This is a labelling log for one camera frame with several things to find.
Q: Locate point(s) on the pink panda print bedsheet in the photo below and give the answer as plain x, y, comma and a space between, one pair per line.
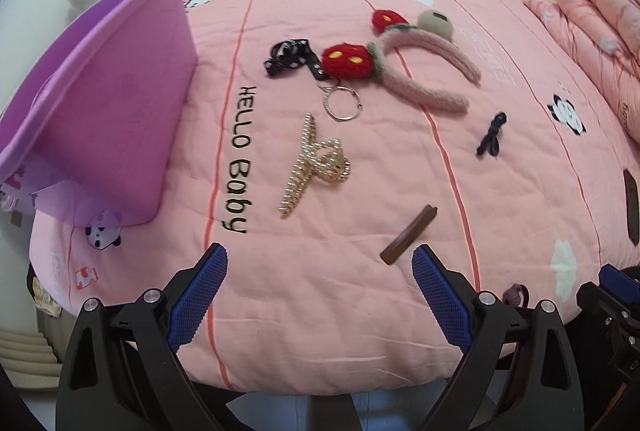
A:
325, 336

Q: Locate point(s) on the brown hair barrette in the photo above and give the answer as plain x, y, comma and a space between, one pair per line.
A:
632, 206
407, 236

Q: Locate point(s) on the beige padded steps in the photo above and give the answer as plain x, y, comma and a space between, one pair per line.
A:
27, 361

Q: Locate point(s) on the pink folded quilt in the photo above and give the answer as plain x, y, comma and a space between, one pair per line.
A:
590, 11

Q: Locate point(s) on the black dotted ribbon keyring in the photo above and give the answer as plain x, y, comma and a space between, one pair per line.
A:
287, 56

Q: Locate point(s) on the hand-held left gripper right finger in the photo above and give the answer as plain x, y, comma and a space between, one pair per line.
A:
440, 296

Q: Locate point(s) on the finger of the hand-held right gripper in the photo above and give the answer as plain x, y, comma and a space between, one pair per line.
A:
607, 311

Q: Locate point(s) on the cream crumpled cloth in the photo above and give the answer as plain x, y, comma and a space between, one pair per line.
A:
45, 298

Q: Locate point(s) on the purple plastic bin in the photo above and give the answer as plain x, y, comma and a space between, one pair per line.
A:
110, 101

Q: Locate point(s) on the pearl hair claw clip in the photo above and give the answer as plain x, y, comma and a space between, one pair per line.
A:
295, 188

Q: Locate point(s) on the pink fuzzy strawberry headband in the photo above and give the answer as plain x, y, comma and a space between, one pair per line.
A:
430, 98

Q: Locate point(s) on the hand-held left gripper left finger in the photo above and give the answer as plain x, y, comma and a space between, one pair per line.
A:
200, 296

